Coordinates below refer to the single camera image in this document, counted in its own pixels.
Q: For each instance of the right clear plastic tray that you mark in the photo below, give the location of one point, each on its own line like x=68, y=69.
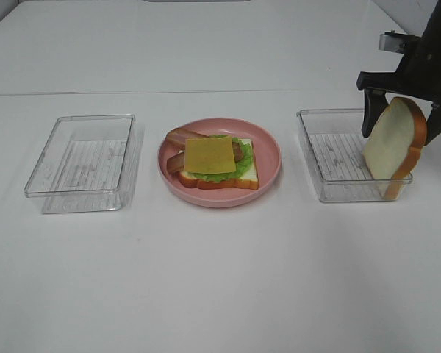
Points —
x=332, y=143

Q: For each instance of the clear plastic tray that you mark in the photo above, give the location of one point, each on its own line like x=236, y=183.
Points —
x=88, y=164
x=332, y=143

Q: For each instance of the bacon strip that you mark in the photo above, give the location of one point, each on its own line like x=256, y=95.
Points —
x=175, y=163
x=178, y=136

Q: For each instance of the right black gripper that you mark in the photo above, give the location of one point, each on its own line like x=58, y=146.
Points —
x=418, y=74

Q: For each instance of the green lettuce leaf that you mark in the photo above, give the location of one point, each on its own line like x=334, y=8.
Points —
x=245, y=168

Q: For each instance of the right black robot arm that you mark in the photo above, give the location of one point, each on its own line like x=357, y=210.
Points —
x=418, y=75

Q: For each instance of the yellow cheese slice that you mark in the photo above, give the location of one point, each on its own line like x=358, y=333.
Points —
x=209, y=155

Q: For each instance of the left clear plastic tray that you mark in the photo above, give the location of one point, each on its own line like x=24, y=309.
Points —
x=88, y=164

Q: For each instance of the bread slice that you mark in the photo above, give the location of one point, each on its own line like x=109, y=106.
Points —
x=395, y=145
x=189, y=181

